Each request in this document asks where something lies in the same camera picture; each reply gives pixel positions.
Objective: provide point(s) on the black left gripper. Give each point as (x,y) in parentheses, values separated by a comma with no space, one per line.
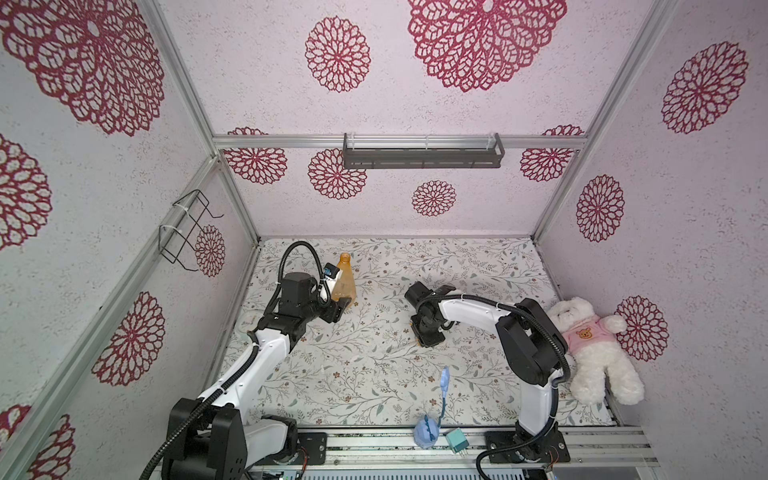
(331,314)

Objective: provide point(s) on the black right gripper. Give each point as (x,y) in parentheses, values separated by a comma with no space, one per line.
(428,327)

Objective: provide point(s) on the amber plastic spray bottle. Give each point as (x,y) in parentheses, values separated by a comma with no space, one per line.
(344,287)

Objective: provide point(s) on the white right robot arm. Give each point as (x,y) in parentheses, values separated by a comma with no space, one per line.
(534,348)

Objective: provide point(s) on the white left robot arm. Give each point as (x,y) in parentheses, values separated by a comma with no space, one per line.
(208,436)

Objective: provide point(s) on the teal power adapter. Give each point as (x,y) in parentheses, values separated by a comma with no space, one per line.
(457,440)

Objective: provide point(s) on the white teddy bear pink shirt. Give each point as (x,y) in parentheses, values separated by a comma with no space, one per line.
(601,364)

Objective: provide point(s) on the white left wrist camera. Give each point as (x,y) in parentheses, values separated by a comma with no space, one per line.
(331,274)

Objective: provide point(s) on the black wall shelf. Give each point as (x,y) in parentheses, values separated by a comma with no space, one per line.
(368,158)

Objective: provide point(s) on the black wire wall rack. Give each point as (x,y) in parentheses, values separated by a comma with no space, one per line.
(173,239)

